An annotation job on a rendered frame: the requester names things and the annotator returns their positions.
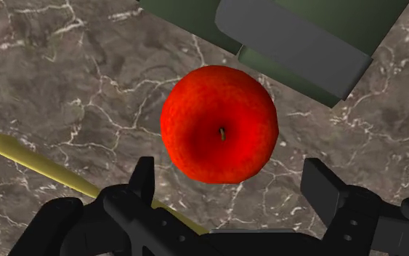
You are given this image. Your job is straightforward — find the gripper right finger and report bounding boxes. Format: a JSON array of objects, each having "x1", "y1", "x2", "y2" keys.
[{"x1": 300, "y1": 157, "x2": 409, "y2": 256}]

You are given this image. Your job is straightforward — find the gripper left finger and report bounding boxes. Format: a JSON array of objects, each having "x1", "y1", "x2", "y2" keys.
[{"x1": 8, "y1": 156, "x2": 223, "y2": 256}]

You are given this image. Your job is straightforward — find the red apple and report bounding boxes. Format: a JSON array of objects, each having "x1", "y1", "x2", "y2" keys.
[{"x1": 160, "y1": 65, "x2": 280, "y2": 185}]

